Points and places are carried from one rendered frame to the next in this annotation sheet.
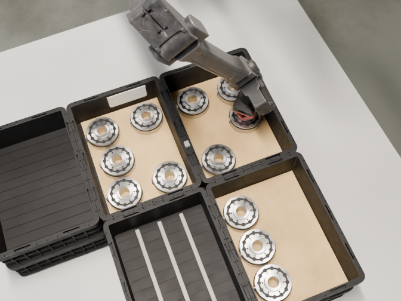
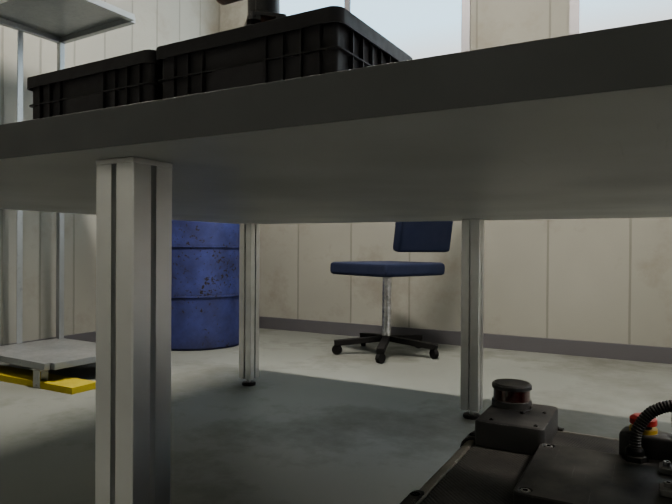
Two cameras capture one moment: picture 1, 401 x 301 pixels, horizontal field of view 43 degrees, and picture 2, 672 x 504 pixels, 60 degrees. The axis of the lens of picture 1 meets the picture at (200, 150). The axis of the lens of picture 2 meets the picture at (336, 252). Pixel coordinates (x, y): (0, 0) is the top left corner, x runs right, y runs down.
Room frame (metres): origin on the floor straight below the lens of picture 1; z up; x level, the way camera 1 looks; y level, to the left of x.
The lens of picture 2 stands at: (1.68, -0.72, 0.56)
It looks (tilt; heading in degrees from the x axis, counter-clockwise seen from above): 0 degrees down; 140
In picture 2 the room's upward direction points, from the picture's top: straight up
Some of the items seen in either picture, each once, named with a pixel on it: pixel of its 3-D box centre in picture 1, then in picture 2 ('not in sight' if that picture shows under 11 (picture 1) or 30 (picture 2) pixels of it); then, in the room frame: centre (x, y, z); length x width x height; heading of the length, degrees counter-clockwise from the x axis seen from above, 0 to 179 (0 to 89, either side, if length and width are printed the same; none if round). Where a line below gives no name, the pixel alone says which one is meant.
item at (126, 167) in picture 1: (117, 160); not in sight; (0.65, 0.25, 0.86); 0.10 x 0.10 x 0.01
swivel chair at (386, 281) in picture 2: not in sight; (390, 259); (-0.50, 1.49, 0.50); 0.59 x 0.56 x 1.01; 20
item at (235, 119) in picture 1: (245, 114); not in sight; (0.80, -0.15, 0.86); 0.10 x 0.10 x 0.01
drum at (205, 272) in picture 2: not in sight; (196, 268); (-1.46, 0.85, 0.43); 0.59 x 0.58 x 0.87; 111
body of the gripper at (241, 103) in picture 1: (249, 94); (263, 12); (0.80, -0.15, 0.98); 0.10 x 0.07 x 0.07; 155
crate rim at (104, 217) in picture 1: (131, 144); not in sight; (0.67, 0.20, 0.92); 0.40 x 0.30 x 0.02; 20
